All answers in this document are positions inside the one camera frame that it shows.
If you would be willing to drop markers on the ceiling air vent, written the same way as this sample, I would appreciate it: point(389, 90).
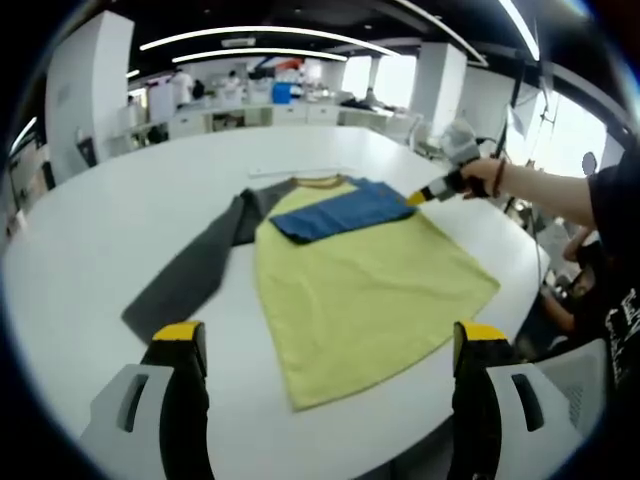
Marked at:
point(238, 42)

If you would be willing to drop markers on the black light stand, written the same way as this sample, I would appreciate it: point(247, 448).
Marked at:
point(525, 115)

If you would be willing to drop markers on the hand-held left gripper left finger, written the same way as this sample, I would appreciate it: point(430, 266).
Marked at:
point(175, 410)

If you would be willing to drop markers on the ceiling light strip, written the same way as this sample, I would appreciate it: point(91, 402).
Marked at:
point(265, 32)
point(260, 53)
point(522, 27)

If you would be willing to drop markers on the black waste bin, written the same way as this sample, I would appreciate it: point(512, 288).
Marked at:
point(86, 152)

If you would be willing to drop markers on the person's right hand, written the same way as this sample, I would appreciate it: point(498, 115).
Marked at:
point(477, 175)

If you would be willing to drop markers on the person in black shirt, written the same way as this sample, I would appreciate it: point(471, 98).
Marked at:
point(620, 260)

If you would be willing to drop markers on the white office chair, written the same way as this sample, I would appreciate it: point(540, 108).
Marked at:
point(420, 132)

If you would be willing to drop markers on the blue storage bin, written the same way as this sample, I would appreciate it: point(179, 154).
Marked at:
point(281, 92)

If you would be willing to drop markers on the row of white cabinets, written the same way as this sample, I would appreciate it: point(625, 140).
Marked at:
point(250, 119)

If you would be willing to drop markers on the white slim pillar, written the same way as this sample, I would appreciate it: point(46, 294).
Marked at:
point(440, 95)

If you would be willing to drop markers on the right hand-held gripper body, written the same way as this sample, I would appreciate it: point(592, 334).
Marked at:
point(460, 142)

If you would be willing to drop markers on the white square pillar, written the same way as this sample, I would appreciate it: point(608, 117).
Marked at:
point(85, 95)

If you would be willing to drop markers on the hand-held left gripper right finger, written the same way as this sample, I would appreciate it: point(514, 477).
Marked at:
point(480, 415)

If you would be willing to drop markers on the grey mesh chair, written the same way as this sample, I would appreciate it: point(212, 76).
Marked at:
point(575, 390)

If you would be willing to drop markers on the yellow grey blue garment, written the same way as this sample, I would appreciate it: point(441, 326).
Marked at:
point(360, 295)

